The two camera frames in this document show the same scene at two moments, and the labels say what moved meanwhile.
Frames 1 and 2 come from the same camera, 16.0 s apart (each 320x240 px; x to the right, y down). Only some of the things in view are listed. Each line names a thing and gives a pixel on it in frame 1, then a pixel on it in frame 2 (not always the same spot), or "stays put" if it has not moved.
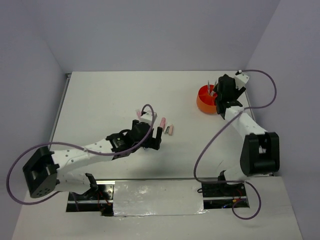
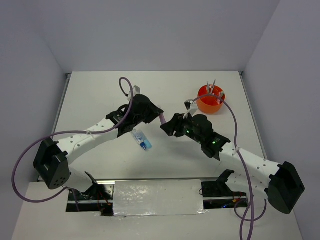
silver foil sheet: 160,197 stays put
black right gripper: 238,92 → 175,124
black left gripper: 153,142 → 154,111
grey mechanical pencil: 209,88 stays put
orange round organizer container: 206,99 stays put
